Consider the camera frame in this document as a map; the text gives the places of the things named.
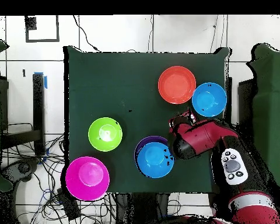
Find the light blue plastic bowl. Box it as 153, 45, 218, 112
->
136, 141, 175, 179
191, 82, 228, 118

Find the orange plastic bowl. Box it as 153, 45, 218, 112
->
157, 65, 197, 105

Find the purple plastic bowl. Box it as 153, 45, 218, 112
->
134, 135, 170, 162

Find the large magenta plastic bowl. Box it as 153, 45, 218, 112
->
65, 156, 111, 202

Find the black metal stand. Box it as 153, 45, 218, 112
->
1, 73, 46, 156
237, 79, 256, 141

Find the green plastic bowl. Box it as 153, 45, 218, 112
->
87, 117, 124, 153

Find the dark green tablecloth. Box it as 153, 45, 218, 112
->
64, 45, 230, 194

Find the black power box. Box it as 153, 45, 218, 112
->
56, 187, 82, 221

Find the thin black cable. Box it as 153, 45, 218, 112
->
209, 15, 219, 54
148, 15, 155, 53

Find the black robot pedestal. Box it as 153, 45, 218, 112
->
115, 192, 171, 224

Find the black camera cable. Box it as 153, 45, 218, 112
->
72, 15, 102, 53

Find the tangle of floor cables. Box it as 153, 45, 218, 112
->
1, 122, 117, 224

